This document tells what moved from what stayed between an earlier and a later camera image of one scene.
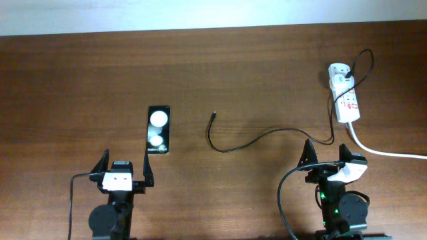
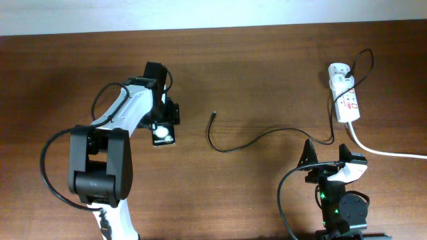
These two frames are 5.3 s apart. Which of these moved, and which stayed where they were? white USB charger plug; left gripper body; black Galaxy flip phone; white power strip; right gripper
Moved: left gripper body; black Galaxy flip phone
Stayed: white USB charger plug; white power strip; right gripper
